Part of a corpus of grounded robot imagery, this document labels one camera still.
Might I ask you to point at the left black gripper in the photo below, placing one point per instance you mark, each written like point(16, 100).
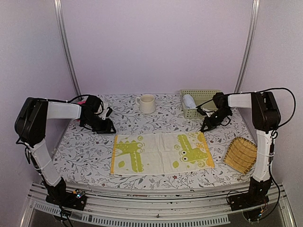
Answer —
point(107, 126)

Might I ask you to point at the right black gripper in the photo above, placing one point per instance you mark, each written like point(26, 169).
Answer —
point(207, 121)

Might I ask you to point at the light blue towel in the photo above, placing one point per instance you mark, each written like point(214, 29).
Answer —
point(189, 101)

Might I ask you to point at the cream green patterned towel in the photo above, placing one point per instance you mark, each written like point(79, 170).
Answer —
point(160, 154)

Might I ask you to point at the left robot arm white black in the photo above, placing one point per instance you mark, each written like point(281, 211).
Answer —
point(30, 126)

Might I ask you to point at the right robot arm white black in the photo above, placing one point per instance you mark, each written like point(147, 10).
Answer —
point(266, 118)

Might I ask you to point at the green plastic basket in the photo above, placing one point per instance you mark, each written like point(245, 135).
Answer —
point(199, 97)

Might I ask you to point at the cream ceramic mug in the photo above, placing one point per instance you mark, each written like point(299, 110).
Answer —
point(146, 103)

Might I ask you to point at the yellow bamboo tray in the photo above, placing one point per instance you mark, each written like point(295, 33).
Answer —
point(241, 155)

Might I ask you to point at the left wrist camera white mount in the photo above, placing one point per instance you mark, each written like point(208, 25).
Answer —
point(105, 113)

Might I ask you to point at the right aluminium frame post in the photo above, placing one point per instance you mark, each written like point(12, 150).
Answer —
point(248, 46)

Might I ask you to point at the aluminium frame post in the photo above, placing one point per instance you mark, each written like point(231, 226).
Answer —
point(248, 46)
point(66, 49)

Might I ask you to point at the left aluminium frame post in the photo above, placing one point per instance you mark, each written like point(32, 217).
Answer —
point(66, 49)

